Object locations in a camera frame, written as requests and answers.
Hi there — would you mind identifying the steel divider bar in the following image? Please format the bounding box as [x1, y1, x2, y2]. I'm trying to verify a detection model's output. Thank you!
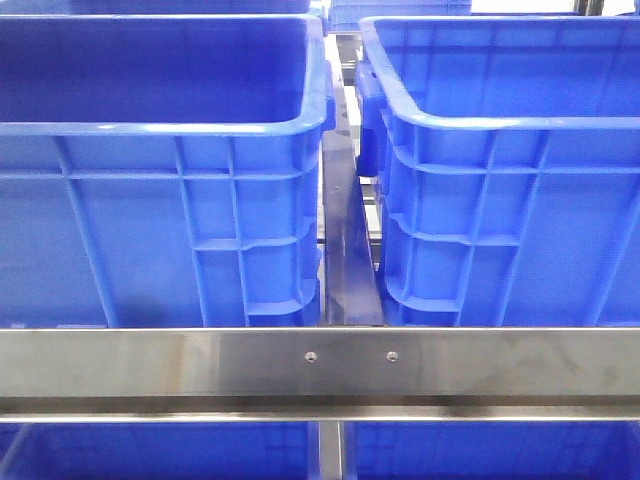
[322, 129, 385, 327]

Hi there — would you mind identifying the blue crate front left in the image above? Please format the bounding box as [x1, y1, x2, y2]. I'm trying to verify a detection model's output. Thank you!
[1, 15, 335, 328]

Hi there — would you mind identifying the blue crate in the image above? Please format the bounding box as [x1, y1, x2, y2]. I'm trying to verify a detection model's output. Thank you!
[351, 422, 639, 479]
[1, 422, 320, 479]
[1, 0, 325, 16]
[1, 15, 335, 328]
[328, 0, 472, 32]
[355, 16, 639, 327]

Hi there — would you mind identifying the blue crate front right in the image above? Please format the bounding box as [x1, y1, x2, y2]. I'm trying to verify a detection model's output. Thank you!
[355, 16, 639, 327]

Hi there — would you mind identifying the blue crate lower right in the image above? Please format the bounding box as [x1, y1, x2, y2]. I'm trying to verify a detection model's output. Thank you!
[351, 422, 639, 479]

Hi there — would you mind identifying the blue crate rear right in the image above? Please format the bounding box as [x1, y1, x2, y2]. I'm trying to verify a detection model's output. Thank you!
[328, 0, 472, 32]

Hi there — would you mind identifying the blue crate lower left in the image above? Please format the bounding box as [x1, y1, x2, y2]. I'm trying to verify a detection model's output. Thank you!
[1, 422, 320, 479]

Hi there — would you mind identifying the blue crate rear left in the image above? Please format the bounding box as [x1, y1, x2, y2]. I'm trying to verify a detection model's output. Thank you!
[1, 0, 325, 16]

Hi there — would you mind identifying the steel rack front rail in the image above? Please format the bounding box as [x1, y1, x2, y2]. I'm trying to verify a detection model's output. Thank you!
[1, 327, 639, 422]

